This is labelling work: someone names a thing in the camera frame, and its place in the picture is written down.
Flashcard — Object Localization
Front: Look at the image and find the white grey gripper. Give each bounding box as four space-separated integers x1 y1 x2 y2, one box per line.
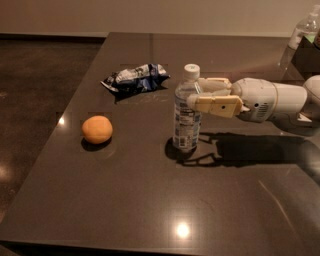
187 78 277 122

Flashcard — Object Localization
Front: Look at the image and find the blue label plastic water bottle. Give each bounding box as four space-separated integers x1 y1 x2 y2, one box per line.
173 64 202 152

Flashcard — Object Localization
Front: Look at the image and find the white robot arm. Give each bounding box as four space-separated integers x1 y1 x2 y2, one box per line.
187 78 311 123

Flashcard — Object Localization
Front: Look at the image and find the crumpled blue chip bag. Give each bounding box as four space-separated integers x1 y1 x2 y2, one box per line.
101 64 170 94

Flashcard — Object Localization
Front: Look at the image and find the dark box on table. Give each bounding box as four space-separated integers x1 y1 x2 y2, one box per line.
291 37 320 79

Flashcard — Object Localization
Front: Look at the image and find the orange round fruit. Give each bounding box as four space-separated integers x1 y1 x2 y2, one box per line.
82 116 113 144

